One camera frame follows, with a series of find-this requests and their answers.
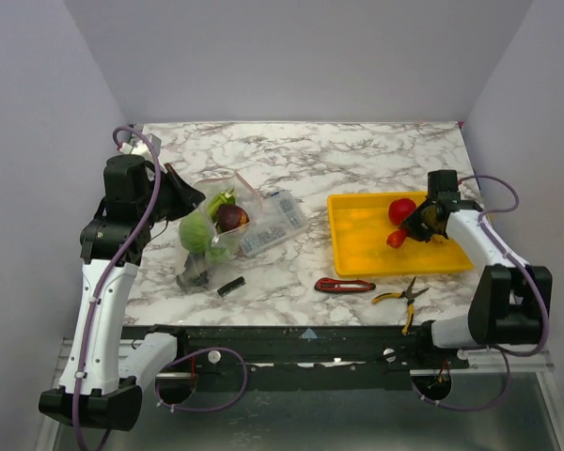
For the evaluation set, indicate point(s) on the grey toy fish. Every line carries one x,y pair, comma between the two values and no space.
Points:
192,272

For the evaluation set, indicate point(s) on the aluminium rail frame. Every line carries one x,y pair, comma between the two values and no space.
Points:
432,389

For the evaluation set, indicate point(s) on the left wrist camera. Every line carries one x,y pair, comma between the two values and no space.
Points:
138,147

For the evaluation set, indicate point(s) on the clear zip top bag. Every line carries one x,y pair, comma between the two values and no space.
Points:
246,197

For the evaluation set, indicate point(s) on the yellow handled pliers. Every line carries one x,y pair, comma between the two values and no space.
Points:
409,296

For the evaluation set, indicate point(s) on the red utility knife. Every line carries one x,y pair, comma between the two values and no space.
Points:
329,285

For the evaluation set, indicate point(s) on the yellow plastic tray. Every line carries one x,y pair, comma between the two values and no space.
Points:
359,227

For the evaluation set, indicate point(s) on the yellow lemon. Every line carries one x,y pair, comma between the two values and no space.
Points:
435,217

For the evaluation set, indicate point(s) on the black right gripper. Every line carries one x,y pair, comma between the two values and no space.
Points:
420,221

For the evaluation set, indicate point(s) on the dark red onion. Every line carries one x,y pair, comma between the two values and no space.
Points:
230,217

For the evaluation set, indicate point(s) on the red tomato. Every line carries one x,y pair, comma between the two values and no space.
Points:
400,209

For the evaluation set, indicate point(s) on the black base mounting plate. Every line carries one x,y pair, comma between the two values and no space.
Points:
300,358

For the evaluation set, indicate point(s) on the red chili pepper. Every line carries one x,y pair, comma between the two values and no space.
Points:
396,239

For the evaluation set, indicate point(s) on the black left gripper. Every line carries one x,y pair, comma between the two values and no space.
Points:
187,196

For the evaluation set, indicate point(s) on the clear plastic screw box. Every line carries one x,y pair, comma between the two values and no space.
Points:
280,220

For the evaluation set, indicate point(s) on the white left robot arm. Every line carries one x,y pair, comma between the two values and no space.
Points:
97,389

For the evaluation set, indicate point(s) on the green grape bunch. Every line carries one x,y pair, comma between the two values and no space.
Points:
221,254

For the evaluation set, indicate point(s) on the green celery stalk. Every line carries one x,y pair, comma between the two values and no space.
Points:
227,197

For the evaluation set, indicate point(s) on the black ic chip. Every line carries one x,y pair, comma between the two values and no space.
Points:
231,286

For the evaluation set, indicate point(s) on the green cabbage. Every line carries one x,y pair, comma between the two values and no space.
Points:
195,233

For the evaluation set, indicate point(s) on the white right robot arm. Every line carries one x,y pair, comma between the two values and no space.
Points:
510,308

